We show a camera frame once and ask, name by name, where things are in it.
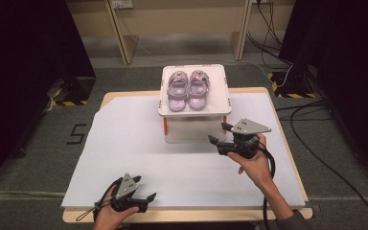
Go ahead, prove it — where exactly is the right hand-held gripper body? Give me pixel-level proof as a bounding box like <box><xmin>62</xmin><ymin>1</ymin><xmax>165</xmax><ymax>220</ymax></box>
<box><xmin>218</xmin><ymin>118</ymin><xmax>272</xmax><ymax>160</ymax></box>

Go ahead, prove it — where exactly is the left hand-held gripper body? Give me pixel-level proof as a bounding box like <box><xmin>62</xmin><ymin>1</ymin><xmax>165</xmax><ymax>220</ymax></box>
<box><xmin>109</xmin><ymin>172</ymin><xmax>148</xmax><ymax>214</ymax></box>

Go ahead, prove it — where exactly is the white two-tier shoe rack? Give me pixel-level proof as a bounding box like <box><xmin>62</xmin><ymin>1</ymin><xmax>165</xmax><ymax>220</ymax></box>
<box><xmin>157</xmin><ymin>63</ymin><xmax>233</xmax><ymax>144</ymax></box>

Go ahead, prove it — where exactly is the pink child's sandal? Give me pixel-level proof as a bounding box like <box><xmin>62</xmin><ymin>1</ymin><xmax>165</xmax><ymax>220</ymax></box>
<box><xmin>187</xmin><ymin>70</ymin><xmax>211</xmax><ymax>111</ymax></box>
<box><xmin>167</xmin><ymin>70</ymin><xmax>190</xmax><ymax>113</ymax></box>

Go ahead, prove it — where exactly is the person's right hand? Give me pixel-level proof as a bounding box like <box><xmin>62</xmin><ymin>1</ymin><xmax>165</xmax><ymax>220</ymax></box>
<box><xmin>227</xmin><ymin>133</ymin><xmax>274</xmax><ymax>190</ymax></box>

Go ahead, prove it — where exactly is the person's left hand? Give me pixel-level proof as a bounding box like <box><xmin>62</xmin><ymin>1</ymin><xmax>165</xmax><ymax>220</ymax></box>
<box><xmin>95</xmin><ymin>186</ymin><xmax>140</xmax><ymax>228</ymax></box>

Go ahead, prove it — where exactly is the light wooden table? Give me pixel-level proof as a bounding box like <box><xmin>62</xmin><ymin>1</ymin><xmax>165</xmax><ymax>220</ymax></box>
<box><xmin>61</xmin><ymin>86</ymin><xmax>314</xmax><ymax>224</ymax></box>

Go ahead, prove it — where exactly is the white foam sheet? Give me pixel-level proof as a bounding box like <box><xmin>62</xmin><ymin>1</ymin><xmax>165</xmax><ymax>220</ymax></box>
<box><xmin>60</xmin><ymin>92</ymin><xmax>306</xmax><ymax>210</ymax></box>

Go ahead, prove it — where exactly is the striped black stand base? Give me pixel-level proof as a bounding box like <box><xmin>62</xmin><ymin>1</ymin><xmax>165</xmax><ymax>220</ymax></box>
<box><xmin>267</xmin><ymin>70</ymin><xmax>317</xmax><ymax>100</ymax></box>
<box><xmin>48</xmin><ymin>76</ymin><xmax>97</xmax><ymax>107</ymax></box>

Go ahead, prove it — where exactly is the beige wooden desk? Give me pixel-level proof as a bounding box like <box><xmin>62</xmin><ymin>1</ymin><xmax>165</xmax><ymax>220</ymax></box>
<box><xmin>65</xmin><ymin>0</ymin><xmax>296</xmax><ymax>66</ymax></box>

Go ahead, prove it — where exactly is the black curtain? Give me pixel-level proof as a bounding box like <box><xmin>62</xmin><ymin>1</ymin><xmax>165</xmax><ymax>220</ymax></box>
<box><xmin>0</xmin><ymin>0</ymin><xmax>97</xmax><ymax>195</ymax></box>
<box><xmin>279</xmin><ymin>0</ymin><xmax>368</xmax><ymax>190</ymax></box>

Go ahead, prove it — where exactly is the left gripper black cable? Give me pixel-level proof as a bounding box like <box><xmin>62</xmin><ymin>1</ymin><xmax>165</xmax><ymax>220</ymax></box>
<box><xmin>75</xmin><ymin>177</ymin><xmax>124</xmax><ymax>222</ymax></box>

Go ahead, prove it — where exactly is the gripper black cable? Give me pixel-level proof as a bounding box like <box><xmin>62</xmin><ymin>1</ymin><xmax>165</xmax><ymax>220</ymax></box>
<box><xmin>257</xmin><ymin>140</ymin><xmax>277</xmax><ymax>230</ymax></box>
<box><xmin>75</xmin><ymin>177</ymin><xmax>124</xmax><ymax>222</ymax></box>

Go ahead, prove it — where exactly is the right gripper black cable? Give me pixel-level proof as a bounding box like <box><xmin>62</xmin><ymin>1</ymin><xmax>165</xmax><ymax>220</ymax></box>
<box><xmin>257</xmin><ymin>140</ymin><xmax>277</xmax><ymax>230</ymax></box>

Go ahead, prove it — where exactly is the long black floor cable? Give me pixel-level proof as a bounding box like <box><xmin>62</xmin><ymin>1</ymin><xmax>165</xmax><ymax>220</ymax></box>
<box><xmin>288</xmin><ymin>100</ymin><xmax>368</xmax><ymax>230</ymax></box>

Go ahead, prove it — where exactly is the bundle of black cables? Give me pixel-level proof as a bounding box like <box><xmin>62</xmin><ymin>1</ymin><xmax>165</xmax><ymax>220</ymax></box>
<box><xmin>245</xmin><ymin>0</ymin><xmax>294</xmax><ymax>66</ymax></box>

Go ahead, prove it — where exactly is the white wall socket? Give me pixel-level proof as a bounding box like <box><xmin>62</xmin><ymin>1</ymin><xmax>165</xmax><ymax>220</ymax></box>
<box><xmin>110</xmin><ymin>0</ymin><xmax>134</xmax><ymax>10</ymax></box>

